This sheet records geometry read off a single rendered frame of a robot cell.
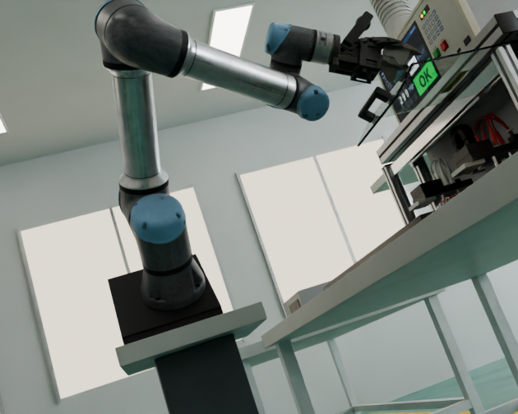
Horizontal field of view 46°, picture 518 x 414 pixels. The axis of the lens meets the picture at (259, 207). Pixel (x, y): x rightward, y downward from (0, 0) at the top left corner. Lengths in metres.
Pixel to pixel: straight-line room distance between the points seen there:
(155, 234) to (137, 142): 0.21
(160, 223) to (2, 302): 4.85
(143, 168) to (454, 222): 0.74
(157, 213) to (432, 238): 0.61
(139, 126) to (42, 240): 4.85
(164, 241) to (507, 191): 0.76
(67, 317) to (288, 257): 2.18
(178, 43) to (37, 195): 5.20
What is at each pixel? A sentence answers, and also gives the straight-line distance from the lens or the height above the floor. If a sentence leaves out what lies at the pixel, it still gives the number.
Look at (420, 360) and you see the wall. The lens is 6.48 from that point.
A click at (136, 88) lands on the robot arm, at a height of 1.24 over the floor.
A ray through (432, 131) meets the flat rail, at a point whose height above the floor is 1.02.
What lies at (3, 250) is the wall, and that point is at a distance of 6.23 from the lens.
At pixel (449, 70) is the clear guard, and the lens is 1.38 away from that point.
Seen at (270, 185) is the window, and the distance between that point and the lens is 6.43.
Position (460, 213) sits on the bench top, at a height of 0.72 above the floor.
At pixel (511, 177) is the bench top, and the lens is 0.83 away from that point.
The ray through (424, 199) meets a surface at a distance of 1.62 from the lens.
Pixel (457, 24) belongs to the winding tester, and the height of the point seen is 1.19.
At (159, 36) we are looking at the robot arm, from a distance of 1.21.
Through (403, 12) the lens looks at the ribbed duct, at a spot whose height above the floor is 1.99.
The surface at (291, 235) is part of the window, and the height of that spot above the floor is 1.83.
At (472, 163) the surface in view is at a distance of 1.42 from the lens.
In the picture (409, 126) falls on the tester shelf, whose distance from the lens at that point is 1.72.
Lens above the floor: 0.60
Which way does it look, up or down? 15 degrees up
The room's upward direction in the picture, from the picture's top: 19 degrees counter-clockwise
